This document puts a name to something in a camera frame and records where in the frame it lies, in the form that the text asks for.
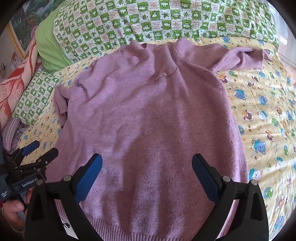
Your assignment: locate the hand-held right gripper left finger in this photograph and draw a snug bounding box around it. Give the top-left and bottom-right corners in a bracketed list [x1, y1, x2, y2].
[25, 153, 109, 241]

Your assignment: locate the green checkered pillow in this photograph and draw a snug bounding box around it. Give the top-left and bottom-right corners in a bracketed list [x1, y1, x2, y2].
[11, 70, 62, 127]

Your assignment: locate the striped cloth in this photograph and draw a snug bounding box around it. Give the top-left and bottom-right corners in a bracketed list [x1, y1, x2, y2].
[0, 118, 28, 151]

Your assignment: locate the yellow cartoon print bedsheet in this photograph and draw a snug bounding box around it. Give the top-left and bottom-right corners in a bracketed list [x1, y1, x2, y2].
[16, 36, 296, 241]

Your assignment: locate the person's left hand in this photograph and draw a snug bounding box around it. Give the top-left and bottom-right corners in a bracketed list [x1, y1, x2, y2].
[0, 189, 32, 234]

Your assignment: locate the green checkered quilt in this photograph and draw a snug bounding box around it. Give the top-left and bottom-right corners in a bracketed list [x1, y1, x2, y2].
[53, 0, 280, 63]

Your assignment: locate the gold framed painting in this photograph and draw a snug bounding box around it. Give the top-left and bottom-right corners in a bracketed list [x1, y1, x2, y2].
[6, 0, 54, 61]

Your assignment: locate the orange floral blanket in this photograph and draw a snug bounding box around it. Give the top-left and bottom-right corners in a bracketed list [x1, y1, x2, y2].
[0, 35, 44, 130]

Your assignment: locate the plain green blanket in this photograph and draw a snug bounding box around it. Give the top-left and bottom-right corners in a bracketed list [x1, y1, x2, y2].
[35, 10, 75, 72]

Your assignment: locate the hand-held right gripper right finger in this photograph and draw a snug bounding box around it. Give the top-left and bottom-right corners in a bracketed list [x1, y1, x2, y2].
[190, 153, 270, 241]

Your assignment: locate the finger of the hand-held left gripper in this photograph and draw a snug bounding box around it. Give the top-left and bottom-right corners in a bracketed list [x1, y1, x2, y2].
[14, 148, 59, 174]
[5, 140, 40, 164]

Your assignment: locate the purple knit sweater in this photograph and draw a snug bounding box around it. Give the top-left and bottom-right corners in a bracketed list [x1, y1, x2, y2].
[54, 38, 273, 241]

